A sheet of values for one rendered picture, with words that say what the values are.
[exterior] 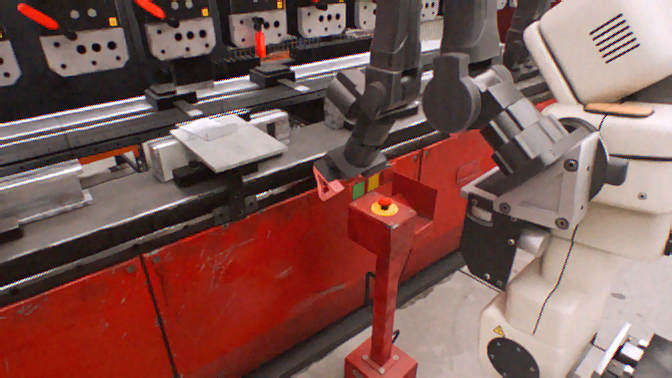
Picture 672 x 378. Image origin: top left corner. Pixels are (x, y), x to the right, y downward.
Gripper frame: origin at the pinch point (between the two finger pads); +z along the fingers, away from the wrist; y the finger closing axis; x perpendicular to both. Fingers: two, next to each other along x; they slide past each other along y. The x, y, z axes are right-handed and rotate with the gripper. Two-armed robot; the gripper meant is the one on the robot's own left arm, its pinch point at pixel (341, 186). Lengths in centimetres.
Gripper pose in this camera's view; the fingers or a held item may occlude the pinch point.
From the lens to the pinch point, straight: 84.9
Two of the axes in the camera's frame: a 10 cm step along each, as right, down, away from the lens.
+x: 6.1, 7.2, -3.3
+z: -3.1, 6.0, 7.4
